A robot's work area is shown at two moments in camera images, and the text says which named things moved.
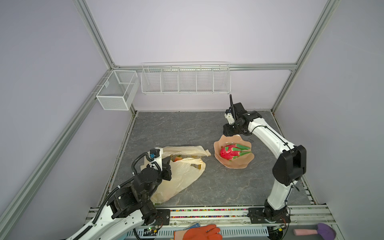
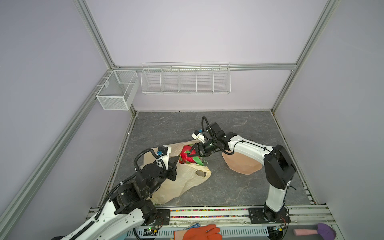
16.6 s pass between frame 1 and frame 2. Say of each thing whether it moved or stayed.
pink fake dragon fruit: moved
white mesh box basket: stayed
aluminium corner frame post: stayed
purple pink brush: stayed
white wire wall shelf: stayed
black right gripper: moved
